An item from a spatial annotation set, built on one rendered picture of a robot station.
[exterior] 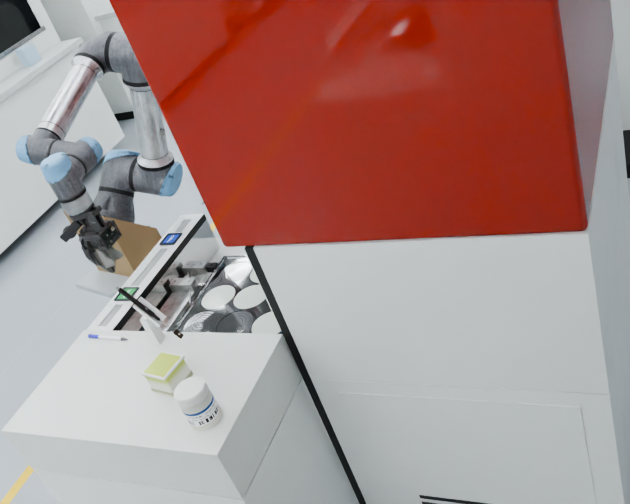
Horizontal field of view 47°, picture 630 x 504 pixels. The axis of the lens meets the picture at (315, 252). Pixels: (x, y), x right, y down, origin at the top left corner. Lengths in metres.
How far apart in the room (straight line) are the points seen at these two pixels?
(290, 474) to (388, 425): 0.26
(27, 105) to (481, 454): 4.30
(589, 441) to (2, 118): 4.38
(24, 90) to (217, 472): 4.20
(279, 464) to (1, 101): 3.99
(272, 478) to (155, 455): 0.27
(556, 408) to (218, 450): 0.71
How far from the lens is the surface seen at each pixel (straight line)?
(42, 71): 5.57
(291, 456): 1.79
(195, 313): 2.04
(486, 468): 1.87
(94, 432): 1.75
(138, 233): 2.48
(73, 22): 6.52
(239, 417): 1.58
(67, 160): 1.95
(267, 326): 1.87
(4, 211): 5.22
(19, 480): 3.43
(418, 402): 1.73
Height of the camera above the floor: 2.00
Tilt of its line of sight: 32 degrees down
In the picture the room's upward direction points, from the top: 21 degrees counter-clockwise
